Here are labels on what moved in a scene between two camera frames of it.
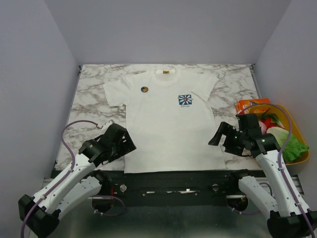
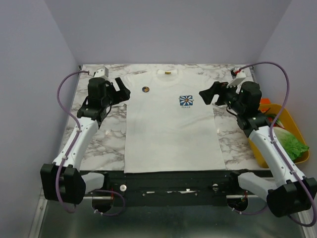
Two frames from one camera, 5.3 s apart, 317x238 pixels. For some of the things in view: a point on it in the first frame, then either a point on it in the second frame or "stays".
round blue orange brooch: x=144 y=89 stays
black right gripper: x=228 y=140 to x=220 y=93
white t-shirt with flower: x=170 y=119 stays
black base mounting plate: x=172 y=188 stays
